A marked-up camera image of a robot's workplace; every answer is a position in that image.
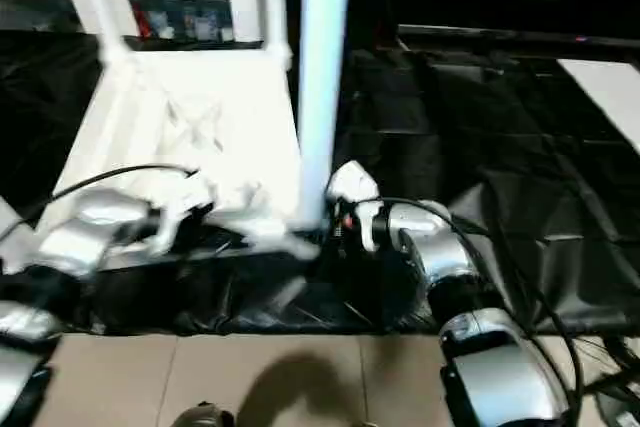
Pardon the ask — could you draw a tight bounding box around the white plastic table leg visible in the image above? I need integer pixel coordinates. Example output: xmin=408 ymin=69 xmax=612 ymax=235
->
xmin=72 ymin=0 xmax=136 ymax=73
xmin=256 ymin=0 xmax=293 ymax=68
xmin=292 ymin=0 xmax=353 ymax=233
xmin=0 ymin=197 xmax=31 ymax=253

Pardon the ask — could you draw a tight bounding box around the black work mat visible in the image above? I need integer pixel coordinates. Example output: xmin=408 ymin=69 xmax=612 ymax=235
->
xmin=0 ymin=32 xmax=640 ymax=338

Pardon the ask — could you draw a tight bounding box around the grey left robot leg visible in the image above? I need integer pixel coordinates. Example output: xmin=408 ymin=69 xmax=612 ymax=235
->
xmin=170 ymin=402 xmax=237 ymax=427

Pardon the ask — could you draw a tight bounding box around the white flat board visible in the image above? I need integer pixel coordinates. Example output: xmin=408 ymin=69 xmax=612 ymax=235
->
xmin=557 ymin=58 xmax=640 ymax=154

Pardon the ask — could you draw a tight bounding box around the black stand base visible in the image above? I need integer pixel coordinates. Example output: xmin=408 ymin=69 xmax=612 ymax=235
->
xmin=588 ymin=335 xmax=640 ymax=400

